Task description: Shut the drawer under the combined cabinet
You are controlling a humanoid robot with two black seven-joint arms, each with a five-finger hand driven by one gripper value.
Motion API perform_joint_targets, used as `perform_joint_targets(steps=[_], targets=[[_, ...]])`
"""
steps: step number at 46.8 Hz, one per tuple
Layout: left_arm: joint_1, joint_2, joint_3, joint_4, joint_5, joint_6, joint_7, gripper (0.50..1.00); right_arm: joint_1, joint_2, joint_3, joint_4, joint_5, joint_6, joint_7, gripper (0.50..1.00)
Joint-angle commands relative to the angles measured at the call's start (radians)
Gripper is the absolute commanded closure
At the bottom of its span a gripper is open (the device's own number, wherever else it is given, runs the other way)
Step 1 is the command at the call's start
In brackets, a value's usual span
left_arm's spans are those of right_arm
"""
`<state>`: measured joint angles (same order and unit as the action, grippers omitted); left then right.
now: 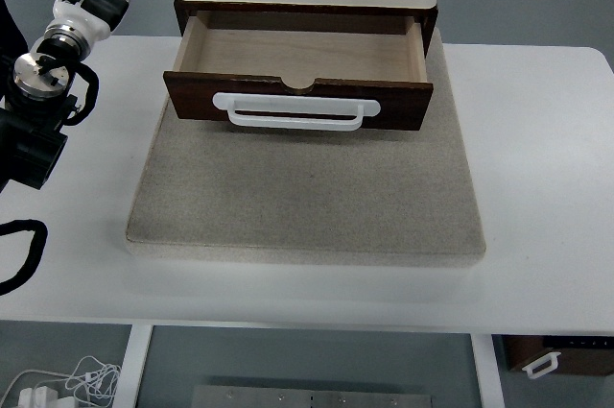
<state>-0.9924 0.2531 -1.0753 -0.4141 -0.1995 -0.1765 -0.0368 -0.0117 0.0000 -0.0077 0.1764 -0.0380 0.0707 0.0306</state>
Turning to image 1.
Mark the beige fabric pad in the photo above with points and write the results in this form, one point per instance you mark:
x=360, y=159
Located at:
x=212, y=191

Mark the brown wooden box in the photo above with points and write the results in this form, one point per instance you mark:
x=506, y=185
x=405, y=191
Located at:
x=580, y=355

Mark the white table leg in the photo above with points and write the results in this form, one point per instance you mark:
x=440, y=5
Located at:
x=491, y=392
x=133, y=366

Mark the white handle on box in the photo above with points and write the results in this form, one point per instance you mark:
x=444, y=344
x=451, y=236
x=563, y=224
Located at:
x=542, y=366

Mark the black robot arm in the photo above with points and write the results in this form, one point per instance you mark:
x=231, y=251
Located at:
x=50, y=87

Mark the white table leg left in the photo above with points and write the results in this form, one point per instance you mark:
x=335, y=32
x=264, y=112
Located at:
x=133, y=366

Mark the white power adapter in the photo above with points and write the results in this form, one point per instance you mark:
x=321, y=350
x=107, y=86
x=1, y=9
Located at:
x=41, y=397

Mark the white drawer handle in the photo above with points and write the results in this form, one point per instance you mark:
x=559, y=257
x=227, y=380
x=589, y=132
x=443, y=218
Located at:
x=295, y=112

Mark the white table leg right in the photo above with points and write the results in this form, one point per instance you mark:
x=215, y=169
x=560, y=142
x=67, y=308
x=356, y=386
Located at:
x=491, y=392

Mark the dark wooden drawer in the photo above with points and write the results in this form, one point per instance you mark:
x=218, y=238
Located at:
x=331, y=56

